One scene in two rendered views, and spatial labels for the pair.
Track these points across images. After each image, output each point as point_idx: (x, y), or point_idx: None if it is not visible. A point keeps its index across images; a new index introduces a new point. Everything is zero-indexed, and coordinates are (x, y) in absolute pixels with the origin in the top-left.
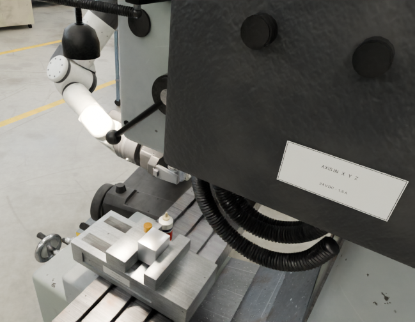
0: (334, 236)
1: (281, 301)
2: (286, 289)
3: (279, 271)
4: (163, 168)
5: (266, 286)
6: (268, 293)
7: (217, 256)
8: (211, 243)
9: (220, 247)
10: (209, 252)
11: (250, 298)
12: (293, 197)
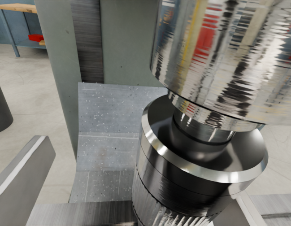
0: (112, 55)
1: (137, 121)
2: (125, 121)
3: (95, 140)
4: (252, 209)
5: (112, 148)
6: (121, 141)
7: (100, 203)
8: (79, 224)
9: (82, 207)
10: (98, 216)
11: (123, 161)
12: None
